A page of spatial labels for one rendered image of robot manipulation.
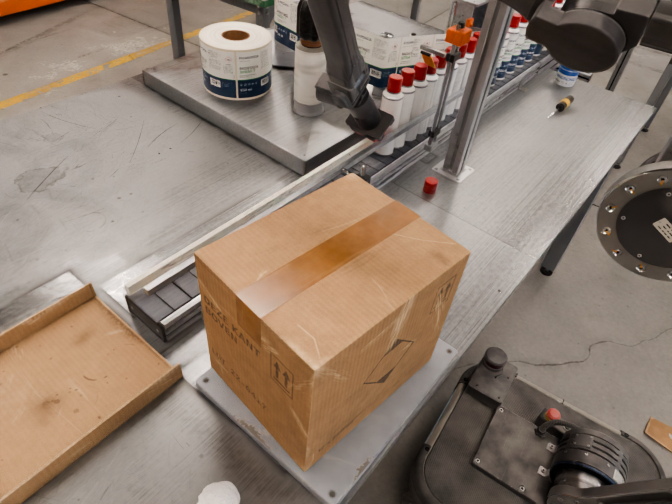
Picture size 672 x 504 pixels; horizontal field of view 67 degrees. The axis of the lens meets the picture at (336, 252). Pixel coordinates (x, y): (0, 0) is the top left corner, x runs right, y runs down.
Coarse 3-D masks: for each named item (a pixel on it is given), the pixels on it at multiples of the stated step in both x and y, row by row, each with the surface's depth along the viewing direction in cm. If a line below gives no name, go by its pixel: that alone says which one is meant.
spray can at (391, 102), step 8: (392, 80) 117; (400, 80) 117; (392, 88) 118; (400, 88) 119; (384, 96) 120; (392, 96) 119; (400, 96) 120; (384, 104) 121; (392, 104) 120; (400, 104) 121; (392, 112) 122; (392, 128) 125; (384, 136) 126; (392, 144) 128; (376, 152) 130; (384, 152) 129; (392, 152) 131
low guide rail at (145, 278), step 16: (368, 144) 130; (336, 160) 121; (304, 176) 115; (288, 192) 112; (256, 208) 106; (224, 224) 101; (240, 224) 104; (208, 240) 98; (176, 256) 94; (144, 272) 90; (160, 272) 92; (128, 288) 88
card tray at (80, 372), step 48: (0, 336) 84; (48, 336) 88; (96, 336) 89; (0, 384) 81; (48, 384) 82; (96, 384) 83; (144, 384) 84; (0, 432) 76; (48, 432) 76; (96, 432) 75; (0, 480) 71; (48, 480) 71
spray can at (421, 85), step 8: (416, 64) 124; (424, 64) 124; (416, 72) 124; (424, 72) 124; (416, 80) 125; (424, 80) 126; (416, 88) 125; (424, 88) 126; (416, 96) 127; (424, 96) 128; (416, 104) 128; (416, 112) 130; (416, 128) 134; (408, 136) 135
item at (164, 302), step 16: (528, 64) 182; (416, 144) 136; (368, 160) 128; (384, 160) 129; (336, 176) 122; (192, 272) 96; (176, 288) 93; (192, 288) 93; (144, 304) 90; (160, 304) 90; (176, 304) 90; (160, 320) 88
